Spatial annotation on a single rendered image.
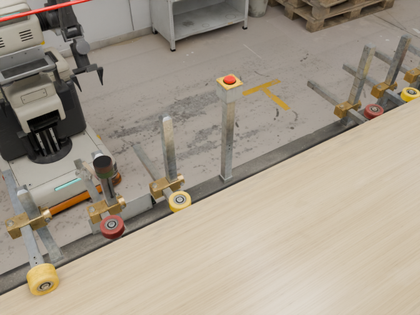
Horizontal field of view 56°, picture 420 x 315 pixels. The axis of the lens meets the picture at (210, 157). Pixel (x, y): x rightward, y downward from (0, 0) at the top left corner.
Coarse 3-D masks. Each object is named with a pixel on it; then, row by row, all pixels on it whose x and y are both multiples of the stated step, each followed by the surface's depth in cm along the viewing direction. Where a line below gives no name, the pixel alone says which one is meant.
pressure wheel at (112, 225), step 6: (108, 216) 137; (114, 216) 137; (102, 222) 135; (108, 222) 135; (114, 222) 135; (120, 222) 135; (102, 228) 133; (108, 228) 133; (114, 228) 133; (120, 228) 133; (102, 234) 134; (108, 234) 132; (114, 234) 133; (120, 234) 134
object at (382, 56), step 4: (376, 52) 225; (380, 52) 224; (376, 56) 226; (380, 56) 223; (384, 56) 221; (388, 56) 221; (384, 60) 222; (388, 60) 220; (404, 64) 215; (400, 68) 215; (404, 68) 213; (408, 68) 212; (404, 72) 214; (416, 80) 209
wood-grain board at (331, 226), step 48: (336, 144) 163; (384, 144) 163; (240, 192) 145; (288, 192) 145; (336, 192) 145; (384, 192) 145; (144, 240) 131; (192, 240) 131; (240, 240) 130; (288, 240) 130; (336, 240) 130; (384, 240) 130; (96, 288) 119; (144, 288) 119; (192, 288) 119; (240, 288) 119; (288, 288) 119; (336, 288) 119; (384, 288) 118
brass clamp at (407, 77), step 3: (411, 69) 210; (414, 69) 210; (417, 69) 210; (408, 72) 208; (414, 72) 208; (417, 72) 208; (405, 75) 210; (408, 75) 208; (411, 75) 207; (414, 75) 206; (417, 75) 207; (405, 78) 211; (408, 78) 209; (411, 78) 207; (414, 78) 208; (408, 81) 210; (411, 81) 208; (414, 81) 210
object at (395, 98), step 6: (342, 66) 217; (348, 66) 214; (354, 72) 211; (366, 78) 206; (372, 84) 204; (390, 90) 199; (390, 96) 197; (396, 96) 195; (396, 102) 195; (402, 102) 192
